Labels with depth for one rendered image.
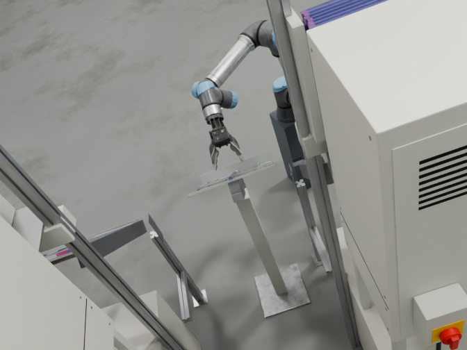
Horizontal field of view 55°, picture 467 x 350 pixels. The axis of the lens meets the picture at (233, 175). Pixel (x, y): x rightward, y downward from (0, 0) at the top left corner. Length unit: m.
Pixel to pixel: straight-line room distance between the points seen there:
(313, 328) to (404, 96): 1.81
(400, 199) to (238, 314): 1.83
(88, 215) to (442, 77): 2.96
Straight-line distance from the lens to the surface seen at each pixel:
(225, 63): 2.04
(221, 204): 2.96
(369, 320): 1.69
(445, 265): 1.00
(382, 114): 0.67
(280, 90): 2.38
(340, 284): 1.77
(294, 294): 2.47
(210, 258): 2.73
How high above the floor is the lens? 2.16
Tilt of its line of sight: 44 degrees down
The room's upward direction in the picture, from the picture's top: 23 degrees counter-clockwise
